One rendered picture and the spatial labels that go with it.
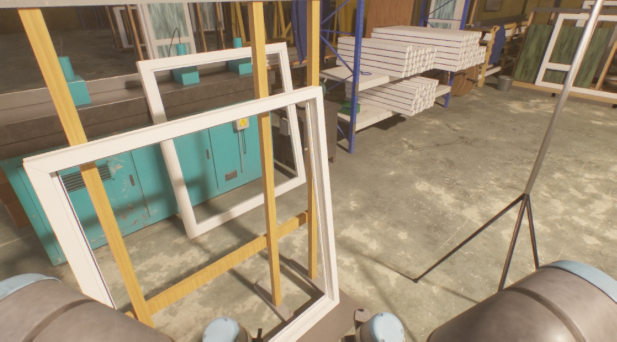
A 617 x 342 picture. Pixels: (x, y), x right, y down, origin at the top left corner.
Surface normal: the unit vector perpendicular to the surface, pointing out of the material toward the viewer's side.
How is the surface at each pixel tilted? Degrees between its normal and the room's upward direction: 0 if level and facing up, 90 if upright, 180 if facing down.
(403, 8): 86
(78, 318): 22
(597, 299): 18
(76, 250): 82
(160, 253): 0
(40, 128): 90
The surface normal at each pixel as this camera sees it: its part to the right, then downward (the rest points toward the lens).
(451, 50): -0.74, 0.31
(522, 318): -0.38, -0.77
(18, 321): -0.11, -0.75
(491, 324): -0.62, -0.72
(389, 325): 0.14, -0.70
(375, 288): 0.00, -0.89
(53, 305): 0.10, -0.97
